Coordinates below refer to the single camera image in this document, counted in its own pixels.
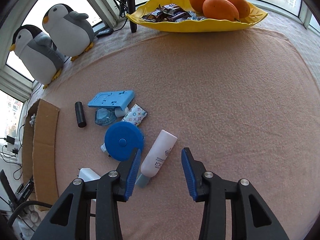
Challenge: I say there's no pink lotion bottle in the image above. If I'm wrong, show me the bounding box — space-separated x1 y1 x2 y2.
136 130 177 188

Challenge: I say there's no blue round tape measure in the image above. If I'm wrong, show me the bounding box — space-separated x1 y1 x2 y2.
100 121 144 161

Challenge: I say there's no patterned white lighter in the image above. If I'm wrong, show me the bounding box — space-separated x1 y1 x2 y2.
121 104 148 126

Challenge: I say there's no white usb power adapter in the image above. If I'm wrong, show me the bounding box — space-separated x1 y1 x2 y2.
78 167 101 182

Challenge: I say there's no blue plastic phone stand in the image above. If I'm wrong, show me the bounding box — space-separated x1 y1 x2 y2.
87 90 135 110

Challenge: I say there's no black cylinder tube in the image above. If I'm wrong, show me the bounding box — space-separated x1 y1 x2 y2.
75 101 87 128

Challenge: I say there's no white neck massager roller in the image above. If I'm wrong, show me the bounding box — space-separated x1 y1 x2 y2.
29 114 36 127

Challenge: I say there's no white gloved hand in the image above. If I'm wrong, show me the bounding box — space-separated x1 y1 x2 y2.
21 205 41 231

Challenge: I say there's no white power strip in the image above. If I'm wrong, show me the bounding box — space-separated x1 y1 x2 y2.
6 135 21 154

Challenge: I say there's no open cardboard box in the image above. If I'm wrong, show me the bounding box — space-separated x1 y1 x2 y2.
22 99 60 205

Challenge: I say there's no black inline remote control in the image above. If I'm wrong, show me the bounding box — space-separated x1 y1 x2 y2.
95 28 114 38

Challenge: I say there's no small plush penguin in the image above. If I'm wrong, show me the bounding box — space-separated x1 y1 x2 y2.
42 3 94 61

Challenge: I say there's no wrapped candies pile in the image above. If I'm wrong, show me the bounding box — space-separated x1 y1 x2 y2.
141 4 206 23

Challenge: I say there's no orange fruit front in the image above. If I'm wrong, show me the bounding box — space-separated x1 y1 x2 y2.
202 0 240 22

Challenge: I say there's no orange fruit right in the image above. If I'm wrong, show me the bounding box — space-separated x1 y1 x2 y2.
228 0 251 19

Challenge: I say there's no black tripod stand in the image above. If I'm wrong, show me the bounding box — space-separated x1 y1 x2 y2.
120 0 138 34

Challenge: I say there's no black power cable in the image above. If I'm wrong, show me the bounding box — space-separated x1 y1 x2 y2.
0 123 26 181

